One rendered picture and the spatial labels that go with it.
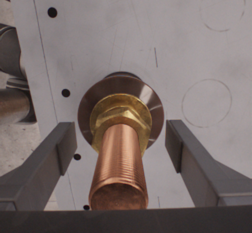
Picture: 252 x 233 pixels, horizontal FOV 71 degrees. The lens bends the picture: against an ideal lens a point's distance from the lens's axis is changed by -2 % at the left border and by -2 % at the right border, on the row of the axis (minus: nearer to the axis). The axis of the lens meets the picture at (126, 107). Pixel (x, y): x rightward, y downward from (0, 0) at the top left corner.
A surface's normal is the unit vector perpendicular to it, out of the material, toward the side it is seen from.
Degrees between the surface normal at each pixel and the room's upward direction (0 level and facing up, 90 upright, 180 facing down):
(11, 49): 18
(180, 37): 0
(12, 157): 0
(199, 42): 0
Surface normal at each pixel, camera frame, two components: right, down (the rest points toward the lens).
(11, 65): -0.27, 0.53
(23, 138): 0.01, 0.29
